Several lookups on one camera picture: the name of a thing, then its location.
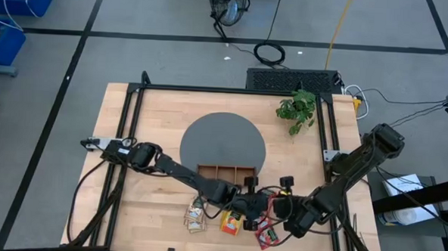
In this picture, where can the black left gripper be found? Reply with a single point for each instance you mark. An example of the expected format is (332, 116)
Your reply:
(252, 206)

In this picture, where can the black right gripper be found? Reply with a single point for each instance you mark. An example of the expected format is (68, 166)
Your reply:
(292, 208)

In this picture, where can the red strawberry tea packet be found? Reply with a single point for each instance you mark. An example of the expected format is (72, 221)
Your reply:
(272, 204)
(267, 238)

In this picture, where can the orange mango tea packet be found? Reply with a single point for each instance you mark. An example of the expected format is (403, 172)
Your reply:
(231, 224)

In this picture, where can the wooden three-compartment tray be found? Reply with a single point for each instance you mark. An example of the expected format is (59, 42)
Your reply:
(225, 173)

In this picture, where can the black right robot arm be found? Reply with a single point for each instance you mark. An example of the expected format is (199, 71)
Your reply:
(350, 172)

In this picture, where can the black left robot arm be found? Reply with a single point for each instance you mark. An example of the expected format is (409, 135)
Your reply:
(180, 173)

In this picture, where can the thin dark rod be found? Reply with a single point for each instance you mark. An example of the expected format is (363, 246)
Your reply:
(355, 224)

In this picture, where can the round grey woven placemat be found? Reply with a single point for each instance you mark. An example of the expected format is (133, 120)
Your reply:
(223, 140)

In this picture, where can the potted green plant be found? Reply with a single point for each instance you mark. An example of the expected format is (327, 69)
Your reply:
(298, 108)

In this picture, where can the grey metal cart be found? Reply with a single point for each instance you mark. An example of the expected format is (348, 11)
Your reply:
(401, 233)

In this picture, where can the white printed booklet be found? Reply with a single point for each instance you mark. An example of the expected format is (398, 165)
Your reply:
(409, 217)

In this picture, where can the black metal beam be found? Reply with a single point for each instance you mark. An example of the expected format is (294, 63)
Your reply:
(418, 194)

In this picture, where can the black vented computer case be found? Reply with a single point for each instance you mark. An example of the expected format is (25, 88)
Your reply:
(290, 81)

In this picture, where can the black floor fan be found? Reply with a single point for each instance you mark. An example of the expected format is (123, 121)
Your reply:
(229, 8)

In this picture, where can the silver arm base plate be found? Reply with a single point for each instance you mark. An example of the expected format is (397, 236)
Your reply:
(94, 141)
(330, 154)

